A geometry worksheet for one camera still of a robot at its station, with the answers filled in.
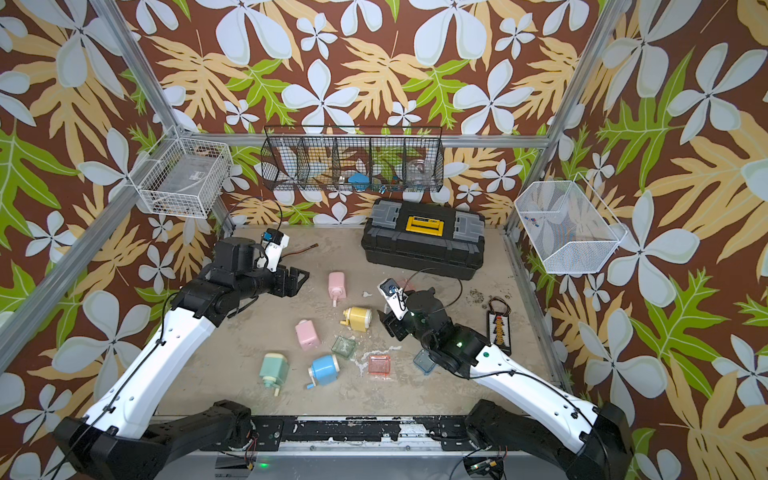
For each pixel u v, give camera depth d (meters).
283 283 0.64
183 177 0.86
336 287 0.95
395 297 0.62
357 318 0.87
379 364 0.86
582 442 0.39
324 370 0.78
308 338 0.84
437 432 0.75
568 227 0.84
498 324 0.93
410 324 0.57
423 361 0.86
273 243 0.63
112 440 0.36
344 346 0.89
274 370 0.78
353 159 0.98
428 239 0.93
